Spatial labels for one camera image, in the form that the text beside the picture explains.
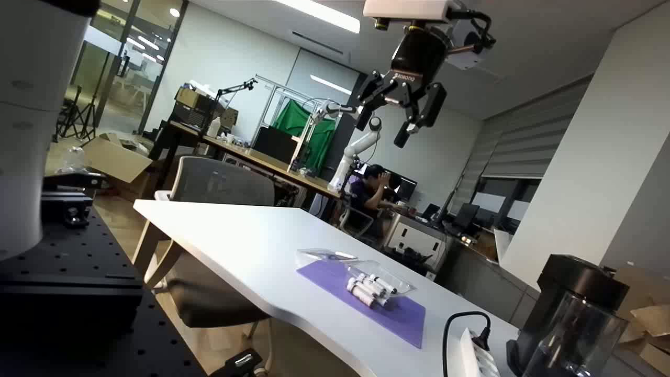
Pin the open cardboard box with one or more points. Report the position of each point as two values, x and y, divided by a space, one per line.
117 160

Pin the black perforated breadboard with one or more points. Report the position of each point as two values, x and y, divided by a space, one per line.
77 244

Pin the ceiling light strip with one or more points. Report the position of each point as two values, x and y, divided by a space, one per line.
321 14

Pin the purple mat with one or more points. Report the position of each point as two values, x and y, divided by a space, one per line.
391 317

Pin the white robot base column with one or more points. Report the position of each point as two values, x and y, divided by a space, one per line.
33 126

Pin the grey office chair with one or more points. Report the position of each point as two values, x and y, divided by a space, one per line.
221 183

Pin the white power strip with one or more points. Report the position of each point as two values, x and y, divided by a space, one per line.
466 357

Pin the equipment pile on desk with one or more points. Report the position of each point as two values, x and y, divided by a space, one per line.
202 108

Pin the brown cardboard box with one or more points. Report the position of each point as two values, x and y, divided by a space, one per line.
649 337

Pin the seated person in dark shirt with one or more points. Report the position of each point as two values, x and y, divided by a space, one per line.
370 190

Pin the black device on breadboard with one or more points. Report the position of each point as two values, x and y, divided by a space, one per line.
65 199

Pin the black monitor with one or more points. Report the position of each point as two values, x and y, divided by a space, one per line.
274 146

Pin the black appliance housing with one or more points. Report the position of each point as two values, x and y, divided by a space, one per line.
584 276

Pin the clear plastic container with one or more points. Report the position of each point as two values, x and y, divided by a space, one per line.
398 283

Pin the grey cabinet with sockets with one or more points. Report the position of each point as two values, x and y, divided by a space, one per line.
418 242

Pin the white cylindrical roll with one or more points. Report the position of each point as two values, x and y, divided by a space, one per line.
361 296
385 283
371 288

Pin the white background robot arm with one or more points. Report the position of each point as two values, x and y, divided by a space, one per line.
352 153

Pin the wooden table leg frame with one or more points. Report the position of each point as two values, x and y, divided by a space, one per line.
148 253

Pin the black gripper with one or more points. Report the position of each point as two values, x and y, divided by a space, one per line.
419 55

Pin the grey window blinds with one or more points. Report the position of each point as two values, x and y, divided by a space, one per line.
535 138

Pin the clear plastic jug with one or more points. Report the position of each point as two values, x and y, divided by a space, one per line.
578 337

